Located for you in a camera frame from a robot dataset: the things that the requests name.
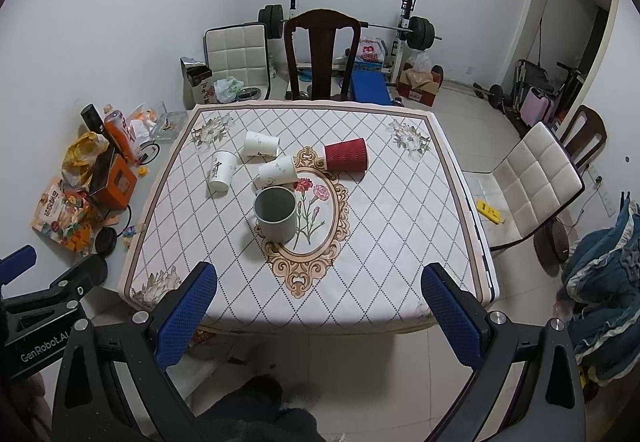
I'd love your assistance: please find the red and white plastic bag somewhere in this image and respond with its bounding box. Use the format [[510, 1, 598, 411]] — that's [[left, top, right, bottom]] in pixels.
[[354, 37, 387, 65]]

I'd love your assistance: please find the open carton box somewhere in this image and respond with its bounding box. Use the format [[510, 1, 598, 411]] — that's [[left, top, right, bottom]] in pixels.
[[180, 56, 215, 110]]

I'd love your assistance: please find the grey mug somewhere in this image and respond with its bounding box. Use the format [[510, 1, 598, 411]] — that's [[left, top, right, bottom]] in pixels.
[[253, 186, 297, 242]]

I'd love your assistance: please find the white barbell rack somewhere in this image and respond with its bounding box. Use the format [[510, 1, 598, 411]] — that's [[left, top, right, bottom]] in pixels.
[[387, 0, 420, 84]]

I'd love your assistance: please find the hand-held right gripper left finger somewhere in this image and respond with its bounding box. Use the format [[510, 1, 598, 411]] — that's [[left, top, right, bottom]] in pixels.
[[51, 261, 219, 442]]

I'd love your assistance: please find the blue ruffled cloth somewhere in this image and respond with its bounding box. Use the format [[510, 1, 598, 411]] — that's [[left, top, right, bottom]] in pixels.
[[560, 200, 640, 383]]

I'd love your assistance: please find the person's leg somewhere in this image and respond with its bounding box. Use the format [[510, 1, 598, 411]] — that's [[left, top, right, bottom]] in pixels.
[[192, 375, 322, 442]]

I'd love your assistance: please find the yellow tool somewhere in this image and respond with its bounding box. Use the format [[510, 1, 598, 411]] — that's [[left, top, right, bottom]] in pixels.
[[477, 202, 507, 225]]

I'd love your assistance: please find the barbell with black plates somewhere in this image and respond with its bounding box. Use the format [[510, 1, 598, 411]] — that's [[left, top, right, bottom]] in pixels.
[[258, 4, 443, 51]]

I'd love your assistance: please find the floral diamond pattern tablecloth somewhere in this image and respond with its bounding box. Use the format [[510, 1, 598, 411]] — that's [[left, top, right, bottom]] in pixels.
[[117, 103, 499, 331]]

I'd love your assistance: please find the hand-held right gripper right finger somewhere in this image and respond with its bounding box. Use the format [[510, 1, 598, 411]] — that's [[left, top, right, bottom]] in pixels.
[[420, 263, 587, 442]]

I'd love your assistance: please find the black dumbbell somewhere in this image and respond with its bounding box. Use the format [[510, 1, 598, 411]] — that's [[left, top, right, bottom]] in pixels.
[[473, 83, 505, 111]]

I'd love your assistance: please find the black scooter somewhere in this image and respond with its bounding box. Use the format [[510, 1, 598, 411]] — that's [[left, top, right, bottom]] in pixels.
[[550, 62, 583, 123]]

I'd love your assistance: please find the black round disc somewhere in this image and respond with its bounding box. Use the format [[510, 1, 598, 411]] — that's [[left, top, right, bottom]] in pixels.
[[95, 228, 119, 258]]

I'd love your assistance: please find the white paper cup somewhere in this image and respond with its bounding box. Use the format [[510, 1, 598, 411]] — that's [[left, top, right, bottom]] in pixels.
[[208, 150, 238, 192], [243, 130, 280, 158], [257, 154, 299, 189]]

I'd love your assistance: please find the yellow plastic bag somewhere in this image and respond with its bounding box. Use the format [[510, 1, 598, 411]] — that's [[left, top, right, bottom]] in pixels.
[[61, 131, 111, 188]]

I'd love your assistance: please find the pink suitcase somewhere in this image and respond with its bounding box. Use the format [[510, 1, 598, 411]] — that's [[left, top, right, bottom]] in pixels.
[[520, 89, 555, 127]]

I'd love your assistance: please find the orange bottle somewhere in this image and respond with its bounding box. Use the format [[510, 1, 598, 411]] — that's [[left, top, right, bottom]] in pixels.
[[103, 104, 137, 160]]

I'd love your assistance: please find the clear plastic wrapper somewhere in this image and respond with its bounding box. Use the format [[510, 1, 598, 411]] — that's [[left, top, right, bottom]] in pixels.
[[126, 102, 166, 143]]

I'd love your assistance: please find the green and white plastic bag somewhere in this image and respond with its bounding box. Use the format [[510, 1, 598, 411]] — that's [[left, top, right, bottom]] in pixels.
[[213, 76, 246, 105]]

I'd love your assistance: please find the folded stroller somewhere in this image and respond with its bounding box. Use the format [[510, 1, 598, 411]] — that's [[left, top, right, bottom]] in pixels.
[[510, 58, 552, 119]]

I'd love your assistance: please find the orange box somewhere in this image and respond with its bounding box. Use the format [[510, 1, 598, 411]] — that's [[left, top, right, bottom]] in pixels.
[[88, 149, 139, 212]]

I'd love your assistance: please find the cardboard box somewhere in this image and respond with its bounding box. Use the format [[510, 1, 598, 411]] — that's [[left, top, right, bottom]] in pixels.
[[397, 64, 445, 104]]

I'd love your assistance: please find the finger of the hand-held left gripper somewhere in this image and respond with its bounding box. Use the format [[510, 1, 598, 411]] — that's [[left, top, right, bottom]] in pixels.
[[0, 244, 39, 288], [0, 254, 109, 324]]

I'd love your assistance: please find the dark wooden chair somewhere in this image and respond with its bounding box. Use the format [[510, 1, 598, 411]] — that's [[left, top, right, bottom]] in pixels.
[[557, 104, 609, 171], [283, 9, 362, 102]]

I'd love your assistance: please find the blue weight bench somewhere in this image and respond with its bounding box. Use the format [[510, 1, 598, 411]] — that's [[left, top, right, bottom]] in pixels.
[[351, 70, 394, 106]]

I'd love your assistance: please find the glass ashtray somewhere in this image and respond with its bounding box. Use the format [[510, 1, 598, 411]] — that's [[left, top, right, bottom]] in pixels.
[[152, 111, 189, 142]]

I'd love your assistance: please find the orange snack packet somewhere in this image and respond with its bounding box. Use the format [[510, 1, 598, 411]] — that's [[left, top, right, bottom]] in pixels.
[[31, 177, 98, 255]]

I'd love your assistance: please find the small colourful toy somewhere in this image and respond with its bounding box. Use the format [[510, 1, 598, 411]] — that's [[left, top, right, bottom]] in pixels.
[[123, 224, 146, 250]]

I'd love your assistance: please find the white padded chair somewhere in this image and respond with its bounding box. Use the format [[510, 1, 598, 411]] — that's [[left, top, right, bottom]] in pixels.
[[203, 21, 273, 102], [462, 122, 586, 266]]

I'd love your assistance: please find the red ribbed paper cup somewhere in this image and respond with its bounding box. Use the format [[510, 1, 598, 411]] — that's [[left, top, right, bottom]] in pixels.
[[323, 137, 370, 174]]

